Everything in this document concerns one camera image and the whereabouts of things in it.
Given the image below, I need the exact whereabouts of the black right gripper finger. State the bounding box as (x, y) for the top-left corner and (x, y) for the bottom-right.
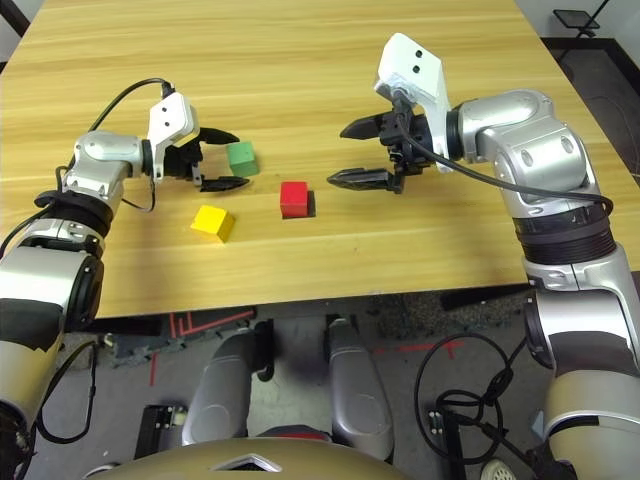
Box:
(339, 112), (389, 142)
(326, 168), (406, 196)

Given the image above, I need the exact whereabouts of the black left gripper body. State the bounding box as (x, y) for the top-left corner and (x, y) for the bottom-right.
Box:
(166, 138), (204, 182)

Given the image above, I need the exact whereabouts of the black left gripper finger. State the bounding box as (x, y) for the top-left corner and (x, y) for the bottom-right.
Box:
(190, 166), (252, 195)
(198, 128), (241, 147)

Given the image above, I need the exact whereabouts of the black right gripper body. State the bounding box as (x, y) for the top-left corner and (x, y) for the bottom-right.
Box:
(379, 106), (434, 176)

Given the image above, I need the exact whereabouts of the green wooden block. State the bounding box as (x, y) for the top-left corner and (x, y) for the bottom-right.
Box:
(227, 141), (260, 177)

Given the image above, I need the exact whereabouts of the yellow wooden block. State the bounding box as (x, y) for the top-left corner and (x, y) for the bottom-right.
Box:
(190, 204), (236, 244)

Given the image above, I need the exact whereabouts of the red wooden block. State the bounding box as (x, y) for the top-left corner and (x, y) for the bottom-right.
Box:
(279, 181), (310, 219)

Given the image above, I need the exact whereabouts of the black square marker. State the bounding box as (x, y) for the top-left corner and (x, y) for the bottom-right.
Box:
(279, 189), (317, 220)

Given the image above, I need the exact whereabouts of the black mat with red lines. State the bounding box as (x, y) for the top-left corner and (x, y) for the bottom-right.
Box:
(168, 308), (257, 339)

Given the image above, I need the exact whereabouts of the dark speckled floor mat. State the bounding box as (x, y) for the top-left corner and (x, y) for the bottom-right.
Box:
(374, 292), (531, 342)

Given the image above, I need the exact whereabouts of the black floor mat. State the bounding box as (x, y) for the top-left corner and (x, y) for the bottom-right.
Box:
(542, 37), (640, 172)

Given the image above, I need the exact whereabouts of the black tripod stand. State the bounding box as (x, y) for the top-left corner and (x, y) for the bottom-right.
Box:
(552, 0), (604, 39)

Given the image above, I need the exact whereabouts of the grey right robot leg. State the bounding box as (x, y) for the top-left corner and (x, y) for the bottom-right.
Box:
(326, 316), (397, 462)

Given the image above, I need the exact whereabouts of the grey robot leg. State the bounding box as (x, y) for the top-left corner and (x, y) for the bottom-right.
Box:
(326, 316), (397, 462)
(182, 331), (252, 447)

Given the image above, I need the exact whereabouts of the grey left robot leg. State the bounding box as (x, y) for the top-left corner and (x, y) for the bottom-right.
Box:
(182, 331), (252, 447)

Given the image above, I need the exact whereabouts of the black metal bar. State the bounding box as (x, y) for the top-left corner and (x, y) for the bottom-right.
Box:
(0, 0), (31, 37)

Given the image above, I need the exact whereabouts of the small black floor box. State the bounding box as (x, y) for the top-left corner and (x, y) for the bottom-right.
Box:
(428, 407), (459, 442)

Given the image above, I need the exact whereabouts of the olive robot torso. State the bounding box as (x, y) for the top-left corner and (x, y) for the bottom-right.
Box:
(83, 438), (412, 480)

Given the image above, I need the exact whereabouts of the white mesh shoe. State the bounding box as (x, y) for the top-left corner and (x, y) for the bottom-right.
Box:
(479, 459), (514, 480)

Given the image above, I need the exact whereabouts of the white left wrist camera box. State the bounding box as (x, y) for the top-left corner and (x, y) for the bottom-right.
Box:
(146, 92), (200, 180)

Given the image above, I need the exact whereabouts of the black left wrist camera cable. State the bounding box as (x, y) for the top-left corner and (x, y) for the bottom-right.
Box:
(92, 77), (177, 214)

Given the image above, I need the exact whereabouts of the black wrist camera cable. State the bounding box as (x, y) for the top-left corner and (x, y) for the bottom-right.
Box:
(392, 87), (614, 219)
(92, 77), (177, 214)

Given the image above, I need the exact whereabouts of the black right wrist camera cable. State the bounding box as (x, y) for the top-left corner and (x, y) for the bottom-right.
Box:
(392, 87), (614, 219)

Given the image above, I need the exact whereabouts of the black looped floor cable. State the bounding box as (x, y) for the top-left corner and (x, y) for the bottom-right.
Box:
(414, 333), (532, 480)

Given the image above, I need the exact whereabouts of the black left shoulder cable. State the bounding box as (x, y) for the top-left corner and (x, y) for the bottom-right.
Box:
(32, 341), (99, 444)

